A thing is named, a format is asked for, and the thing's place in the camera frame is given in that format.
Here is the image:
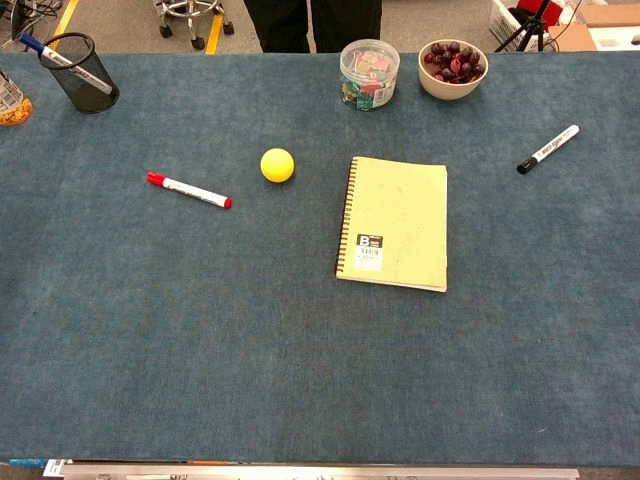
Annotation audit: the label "blue felt table cloth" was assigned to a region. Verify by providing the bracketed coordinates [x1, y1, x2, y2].
[0, 51, 640, 469]

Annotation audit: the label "chrome swivel stool base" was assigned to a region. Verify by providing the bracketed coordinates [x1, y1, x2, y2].
[152, 0, 236, 51]

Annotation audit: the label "yellow spiral notebook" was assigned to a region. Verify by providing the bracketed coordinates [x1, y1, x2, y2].
[334, 156, 449, 294]

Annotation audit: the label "blue whiteboard marker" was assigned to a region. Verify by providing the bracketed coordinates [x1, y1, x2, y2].
[18, 32, 115, 96]

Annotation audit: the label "clear jar of binder clips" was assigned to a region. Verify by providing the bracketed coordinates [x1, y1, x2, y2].
[339, 38, 401, 112]

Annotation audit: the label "black whiteboard marker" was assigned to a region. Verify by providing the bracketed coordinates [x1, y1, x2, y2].
[516, 124, 581, 176]

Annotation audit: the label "aluminium table edge rail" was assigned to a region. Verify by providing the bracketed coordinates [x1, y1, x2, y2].
[42, 458, 581, 480]

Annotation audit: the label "black mesh pen holder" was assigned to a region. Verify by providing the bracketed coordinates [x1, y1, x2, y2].
[38, 32, 121, 115]

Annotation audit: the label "yellow foam ball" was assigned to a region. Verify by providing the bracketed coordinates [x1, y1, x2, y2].
[259, 147, 296, 184]

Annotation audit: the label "person in black trousers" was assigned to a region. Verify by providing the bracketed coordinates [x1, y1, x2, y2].
[242, 0, 384, 55]

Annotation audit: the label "black tripod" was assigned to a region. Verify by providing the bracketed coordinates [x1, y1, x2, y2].
[494, 0, 564, 54]

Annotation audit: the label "orange snack jar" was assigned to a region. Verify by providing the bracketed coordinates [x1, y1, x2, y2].
[0, 68, 34, 127]

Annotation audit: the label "beige bowl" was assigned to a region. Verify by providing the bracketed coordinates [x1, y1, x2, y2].
[417, 39, 490, 101]

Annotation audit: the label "white plastic crate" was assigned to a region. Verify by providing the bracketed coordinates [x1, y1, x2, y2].
[488, 0, 529, 49]

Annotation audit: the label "cardboard box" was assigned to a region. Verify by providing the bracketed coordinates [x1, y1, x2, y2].
[547, 3, 640, 53]

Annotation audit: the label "red whiteboard marker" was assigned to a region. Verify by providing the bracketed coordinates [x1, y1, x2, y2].
[145, 171, 234, 210]

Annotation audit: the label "dark red cherries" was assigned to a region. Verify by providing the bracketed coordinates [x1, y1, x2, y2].
[423, 41, 487, 84]

